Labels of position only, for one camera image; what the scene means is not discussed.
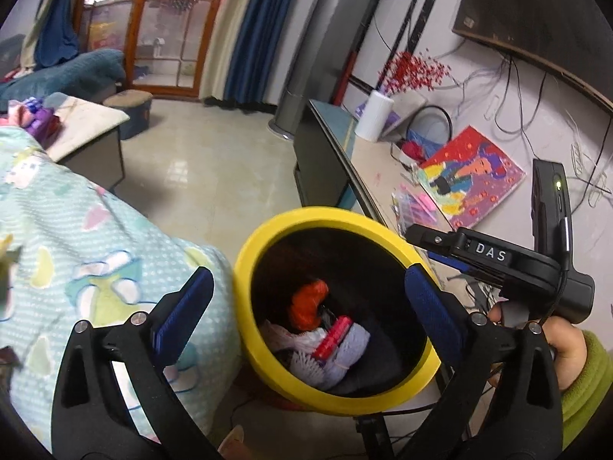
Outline person's right hand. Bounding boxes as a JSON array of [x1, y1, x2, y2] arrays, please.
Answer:
[[487, 297, 589, 391]]

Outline black wire ring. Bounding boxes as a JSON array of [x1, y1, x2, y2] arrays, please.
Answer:
[[407, 105, 453, 147]]

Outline colourful painting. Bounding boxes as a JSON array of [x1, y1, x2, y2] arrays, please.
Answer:
[[419, 125, 528, 231]]

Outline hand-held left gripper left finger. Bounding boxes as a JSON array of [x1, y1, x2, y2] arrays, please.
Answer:
[[50, 266, 216, 460]]

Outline red berry branch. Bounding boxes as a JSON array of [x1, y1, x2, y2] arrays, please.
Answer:
[[378, 49, 453, 97]]

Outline pink plastic packet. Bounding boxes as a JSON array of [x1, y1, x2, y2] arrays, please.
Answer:
[[393, 187, 439, 231]]

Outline grey tower air conditioner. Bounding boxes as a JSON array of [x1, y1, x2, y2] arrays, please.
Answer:
[[268, 0, 384, 140]]

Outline round padded stool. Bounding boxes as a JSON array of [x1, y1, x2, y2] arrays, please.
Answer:
[[103, 90, 153, 141]]

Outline black metal stand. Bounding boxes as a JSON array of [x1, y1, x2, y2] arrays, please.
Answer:
[[354, 412, 398, 460]]

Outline red ribbed wrapper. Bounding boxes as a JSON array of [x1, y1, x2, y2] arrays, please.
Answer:
[[311, 315, 352, 360]]

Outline beige curtain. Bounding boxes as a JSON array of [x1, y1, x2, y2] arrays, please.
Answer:
[[198, 0, 262, 101]]

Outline red yarn ball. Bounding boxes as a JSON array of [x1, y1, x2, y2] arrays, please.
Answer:
[[400, 138, 427, 161]]

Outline red plastic bag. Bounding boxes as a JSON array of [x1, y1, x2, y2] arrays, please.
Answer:
[[287, 280, 330, 330]]

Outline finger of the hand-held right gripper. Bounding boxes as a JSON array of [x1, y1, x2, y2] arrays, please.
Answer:
[[405, 223, 475, 275]]

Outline cartoon cat printed bedsheet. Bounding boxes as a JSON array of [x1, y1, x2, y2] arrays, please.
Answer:
[[0, 125, 240, 451]]

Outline bundle of wall cables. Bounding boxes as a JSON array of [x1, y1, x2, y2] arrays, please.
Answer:
[[450, 53, 613, 207]]

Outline yellow trash bin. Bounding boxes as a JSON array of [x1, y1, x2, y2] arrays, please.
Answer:
[[232, 206, 441, 417]]

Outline white foam net bundle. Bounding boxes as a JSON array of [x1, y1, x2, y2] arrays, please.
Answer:
[[261, 319, 372, 391]]

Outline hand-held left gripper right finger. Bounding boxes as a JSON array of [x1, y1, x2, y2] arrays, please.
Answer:
[[397, 263, 563, 460]]

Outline low table beige top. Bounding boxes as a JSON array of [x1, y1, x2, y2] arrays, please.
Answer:
[[45, 91, 130, 187]]

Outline white paper roll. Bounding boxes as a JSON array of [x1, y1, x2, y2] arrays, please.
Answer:
[[354, 90, 394, 143]]

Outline wall television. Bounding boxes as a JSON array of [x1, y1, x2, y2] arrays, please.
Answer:
[[452, 0, 613, 116]]

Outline blue curtain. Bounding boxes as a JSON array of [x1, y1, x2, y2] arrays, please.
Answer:
[[223, 0, 307, 106]]

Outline dark television cabinet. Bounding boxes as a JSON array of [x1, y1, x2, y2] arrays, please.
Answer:
[[293, 98, 456, 269]]

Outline blue hanging garment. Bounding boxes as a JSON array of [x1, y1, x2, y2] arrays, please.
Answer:
[[36, 0, 80, 65]]

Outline purple box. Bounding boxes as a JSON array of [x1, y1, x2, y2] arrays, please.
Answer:
[[354, 100, 402, 132]]

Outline wooden glass door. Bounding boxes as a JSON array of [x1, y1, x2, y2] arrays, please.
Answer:
[[79, 0, 240, 99]]

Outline blue fleece sofa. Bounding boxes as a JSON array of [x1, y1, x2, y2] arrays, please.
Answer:
[[0, 49, 126, 101]]

